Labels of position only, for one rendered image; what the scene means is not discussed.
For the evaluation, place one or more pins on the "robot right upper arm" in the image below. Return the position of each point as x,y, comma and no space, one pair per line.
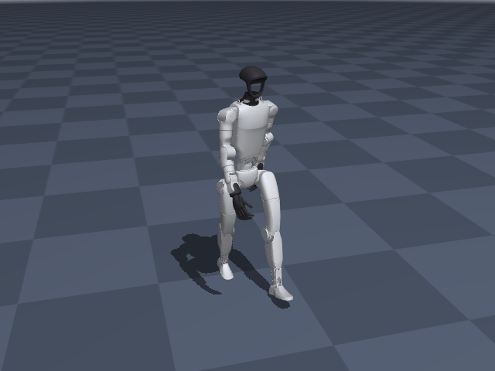
226,117

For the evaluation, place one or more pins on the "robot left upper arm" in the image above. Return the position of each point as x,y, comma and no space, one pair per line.
273,111

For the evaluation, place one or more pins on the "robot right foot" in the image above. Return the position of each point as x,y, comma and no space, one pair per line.
225,270

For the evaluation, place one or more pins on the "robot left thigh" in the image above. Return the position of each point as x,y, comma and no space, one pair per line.
271,204

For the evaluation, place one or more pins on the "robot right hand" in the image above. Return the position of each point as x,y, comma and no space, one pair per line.
239,204

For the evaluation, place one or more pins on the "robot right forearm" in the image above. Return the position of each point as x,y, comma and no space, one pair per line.
229,171

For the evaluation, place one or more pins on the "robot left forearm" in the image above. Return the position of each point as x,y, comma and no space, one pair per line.
261,157

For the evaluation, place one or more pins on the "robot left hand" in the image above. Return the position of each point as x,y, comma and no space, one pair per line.
260,167

